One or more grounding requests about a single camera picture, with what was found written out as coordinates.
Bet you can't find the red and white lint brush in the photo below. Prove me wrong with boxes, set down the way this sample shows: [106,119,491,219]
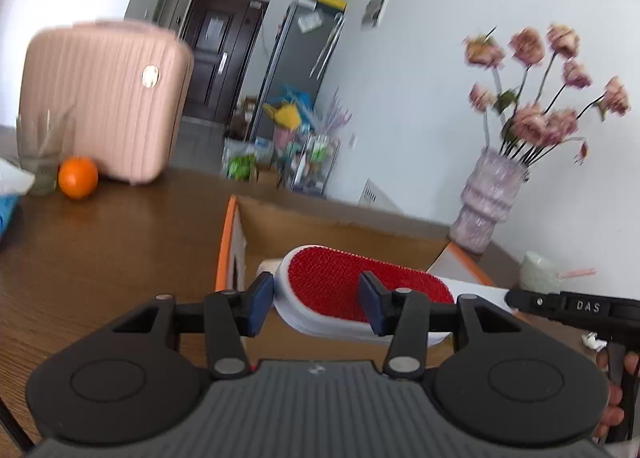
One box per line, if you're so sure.
[272,245,511,341]

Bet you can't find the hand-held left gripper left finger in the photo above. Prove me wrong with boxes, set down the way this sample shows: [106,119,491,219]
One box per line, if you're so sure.
[107,274,276,381]

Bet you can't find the person's right hand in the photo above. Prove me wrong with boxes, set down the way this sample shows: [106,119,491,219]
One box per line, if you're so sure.
[595,349,640,441]

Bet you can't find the pink ribbed suitcase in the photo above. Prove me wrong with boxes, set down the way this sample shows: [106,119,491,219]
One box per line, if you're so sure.
[17,20,196,186]

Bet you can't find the metal storage cart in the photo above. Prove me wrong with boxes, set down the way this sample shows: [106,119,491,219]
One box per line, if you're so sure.
[272,130,341,199]

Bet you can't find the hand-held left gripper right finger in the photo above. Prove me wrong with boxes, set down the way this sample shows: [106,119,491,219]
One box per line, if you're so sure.
[359,270,526,381]

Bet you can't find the hanging clear umbrella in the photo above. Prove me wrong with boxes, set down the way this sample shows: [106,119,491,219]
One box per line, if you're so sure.
[309,12,346,79]

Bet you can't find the dried pink roses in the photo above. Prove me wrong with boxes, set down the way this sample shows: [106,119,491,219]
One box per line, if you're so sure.
[462,24,632,166]

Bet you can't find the pale green bowl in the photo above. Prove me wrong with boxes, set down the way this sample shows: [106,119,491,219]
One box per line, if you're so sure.
[519,251,566,293]

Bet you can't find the orange cardboard box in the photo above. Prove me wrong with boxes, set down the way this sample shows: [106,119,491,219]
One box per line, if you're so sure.
[215,194,528,371]

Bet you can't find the orange fruit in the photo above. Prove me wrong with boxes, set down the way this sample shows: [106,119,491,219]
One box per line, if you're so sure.
[57,156,99,200]

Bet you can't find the purple textured vase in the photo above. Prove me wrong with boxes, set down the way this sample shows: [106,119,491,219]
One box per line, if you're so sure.
[448,148,530,255]

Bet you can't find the blue tissue pack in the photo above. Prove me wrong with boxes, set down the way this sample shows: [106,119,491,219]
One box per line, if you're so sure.
[0,158,36,243]

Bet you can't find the purple dried flower bunch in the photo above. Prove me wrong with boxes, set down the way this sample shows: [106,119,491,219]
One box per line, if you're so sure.
[317,88,353,136]

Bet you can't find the clear drinking glass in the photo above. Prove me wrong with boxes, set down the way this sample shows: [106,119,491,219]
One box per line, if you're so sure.
[15,110,76,196]

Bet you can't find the grey refrigerator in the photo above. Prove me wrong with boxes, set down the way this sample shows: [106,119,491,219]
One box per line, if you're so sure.
[250,0,346,143]

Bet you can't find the dark brown door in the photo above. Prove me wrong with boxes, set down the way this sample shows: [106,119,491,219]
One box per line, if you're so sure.
[182,0,271,126]

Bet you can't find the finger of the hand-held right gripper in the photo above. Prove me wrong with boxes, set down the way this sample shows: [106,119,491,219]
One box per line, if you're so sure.
[505,289,563,321]

